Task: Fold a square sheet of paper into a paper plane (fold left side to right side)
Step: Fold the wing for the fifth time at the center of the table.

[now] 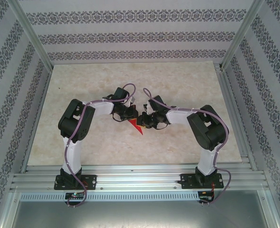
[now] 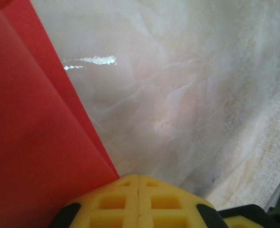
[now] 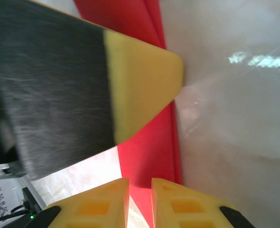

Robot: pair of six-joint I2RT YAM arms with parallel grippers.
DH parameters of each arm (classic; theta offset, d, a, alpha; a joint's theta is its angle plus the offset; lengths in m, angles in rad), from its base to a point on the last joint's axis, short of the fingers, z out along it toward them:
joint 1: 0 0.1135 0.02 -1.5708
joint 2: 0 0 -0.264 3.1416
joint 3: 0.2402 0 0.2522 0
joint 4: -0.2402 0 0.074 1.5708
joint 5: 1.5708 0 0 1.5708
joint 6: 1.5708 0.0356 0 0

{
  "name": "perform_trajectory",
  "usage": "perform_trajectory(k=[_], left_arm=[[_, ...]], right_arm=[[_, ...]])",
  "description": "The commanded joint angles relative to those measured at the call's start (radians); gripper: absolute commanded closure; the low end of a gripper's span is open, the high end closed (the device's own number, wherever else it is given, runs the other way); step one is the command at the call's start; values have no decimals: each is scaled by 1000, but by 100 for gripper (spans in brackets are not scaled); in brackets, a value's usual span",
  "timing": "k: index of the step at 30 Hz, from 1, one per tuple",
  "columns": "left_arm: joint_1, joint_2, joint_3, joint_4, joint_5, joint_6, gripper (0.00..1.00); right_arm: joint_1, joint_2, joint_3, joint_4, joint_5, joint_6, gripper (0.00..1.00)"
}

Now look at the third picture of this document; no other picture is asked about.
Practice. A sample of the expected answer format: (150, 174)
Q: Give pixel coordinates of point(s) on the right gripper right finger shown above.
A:
(189, 211)

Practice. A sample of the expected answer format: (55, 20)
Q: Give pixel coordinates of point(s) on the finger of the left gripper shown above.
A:
(82, 83)

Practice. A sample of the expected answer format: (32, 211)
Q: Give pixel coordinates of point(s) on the red paper sheet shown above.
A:
(151, 154)

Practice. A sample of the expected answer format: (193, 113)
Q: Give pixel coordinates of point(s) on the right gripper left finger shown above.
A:
(92, 209)

